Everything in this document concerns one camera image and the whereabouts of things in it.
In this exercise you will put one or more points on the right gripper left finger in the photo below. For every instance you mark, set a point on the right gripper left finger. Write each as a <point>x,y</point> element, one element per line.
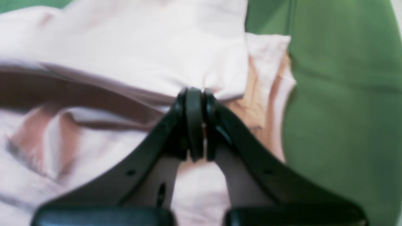
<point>138,190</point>

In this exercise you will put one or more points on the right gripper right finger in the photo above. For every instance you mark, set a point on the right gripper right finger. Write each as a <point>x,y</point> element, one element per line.
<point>263,191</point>

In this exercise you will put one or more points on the pink t-shirt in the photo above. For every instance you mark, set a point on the pink t-shirt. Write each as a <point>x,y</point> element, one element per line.
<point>82,86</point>

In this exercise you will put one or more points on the green table cloth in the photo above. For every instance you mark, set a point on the green table cloth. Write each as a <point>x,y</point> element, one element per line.
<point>341,126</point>

